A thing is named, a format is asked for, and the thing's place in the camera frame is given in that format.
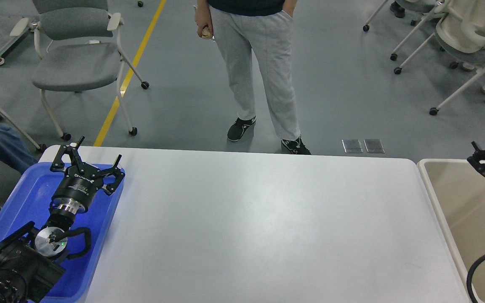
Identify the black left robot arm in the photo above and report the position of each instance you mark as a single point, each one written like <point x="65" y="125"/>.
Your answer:
<point x="53" y="227"/>

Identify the right metal floor plate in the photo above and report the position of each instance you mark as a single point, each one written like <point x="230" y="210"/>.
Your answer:
<point x="374" y="146"/>

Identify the beige plastic bin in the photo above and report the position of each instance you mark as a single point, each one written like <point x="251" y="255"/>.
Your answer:
<point x="457" y="193"/>

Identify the standing person's hand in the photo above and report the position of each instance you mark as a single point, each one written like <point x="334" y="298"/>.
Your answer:
<point x="203" y="20"/>

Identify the blue plastic tray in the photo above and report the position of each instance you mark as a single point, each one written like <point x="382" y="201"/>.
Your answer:
<point x="29" y="202"/>

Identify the white office chair right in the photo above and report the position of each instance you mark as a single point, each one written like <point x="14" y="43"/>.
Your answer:
<point x="461" y="33"/>

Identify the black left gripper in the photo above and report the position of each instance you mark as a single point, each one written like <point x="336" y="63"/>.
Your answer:
<point x="80" y="184"/>

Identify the metal floor plate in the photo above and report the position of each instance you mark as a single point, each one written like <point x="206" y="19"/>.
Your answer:
<point x="374" y="146"/>
<point x="352" y="146"/>

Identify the grey chair white frame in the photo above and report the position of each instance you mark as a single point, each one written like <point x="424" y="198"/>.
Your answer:
<point x="81" y="66"/>

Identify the left metal floor plate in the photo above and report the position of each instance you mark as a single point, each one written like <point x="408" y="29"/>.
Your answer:
<point x="352" y="146"/>

